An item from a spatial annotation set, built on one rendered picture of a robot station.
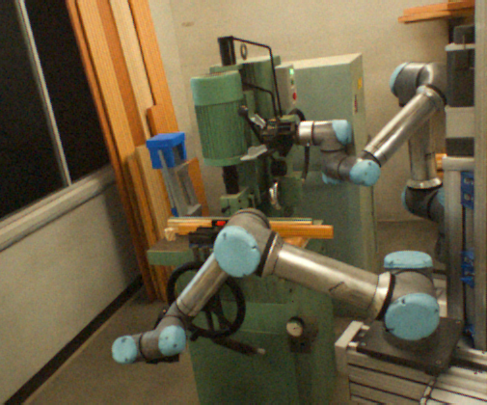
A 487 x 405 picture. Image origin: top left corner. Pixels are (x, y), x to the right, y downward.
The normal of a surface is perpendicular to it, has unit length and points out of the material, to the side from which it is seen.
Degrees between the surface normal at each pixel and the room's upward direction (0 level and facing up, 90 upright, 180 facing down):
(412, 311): 93
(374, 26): 90
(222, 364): 90
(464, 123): 90
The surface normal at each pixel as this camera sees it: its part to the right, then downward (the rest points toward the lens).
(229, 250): -0.36, 0.30
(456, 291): -0.55, 0.34
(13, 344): 0.94, -0.02
